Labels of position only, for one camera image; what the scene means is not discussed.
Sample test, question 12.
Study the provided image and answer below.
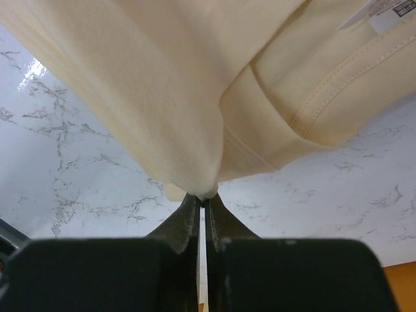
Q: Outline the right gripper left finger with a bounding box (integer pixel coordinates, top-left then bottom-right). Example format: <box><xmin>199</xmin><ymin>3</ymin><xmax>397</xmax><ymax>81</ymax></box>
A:
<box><xmin>1</xmin><ymin>195</ymin><xmax>200</xmax><ymax>311</ymax></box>

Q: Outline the cream yellow t shirt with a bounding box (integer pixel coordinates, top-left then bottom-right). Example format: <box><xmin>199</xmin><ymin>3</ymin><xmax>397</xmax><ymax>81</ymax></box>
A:
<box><xmin>1</xmin><ymin>1</ymin><xmax>415</xmax><ymax>198</ymax></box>

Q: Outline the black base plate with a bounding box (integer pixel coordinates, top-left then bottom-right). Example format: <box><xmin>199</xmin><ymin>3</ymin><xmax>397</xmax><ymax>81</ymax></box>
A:
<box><xmin>0</xmin><ymin>219</ymin><xmax>30</xmax><ymax>272</ymax></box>

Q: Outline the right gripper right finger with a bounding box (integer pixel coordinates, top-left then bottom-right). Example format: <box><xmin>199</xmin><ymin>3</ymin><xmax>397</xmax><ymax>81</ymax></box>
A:
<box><xmin>203</xmin><ymin>196</ymin><xmax>398</xmax><ymax>311</ymax></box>

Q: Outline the orange board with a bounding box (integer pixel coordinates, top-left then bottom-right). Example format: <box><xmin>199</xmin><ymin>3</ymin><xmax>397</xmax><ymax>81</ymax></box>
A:
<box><xmin>384</xmin><ymin>262</ymin><xmax>416</xmax><ymax>312</ymax></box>

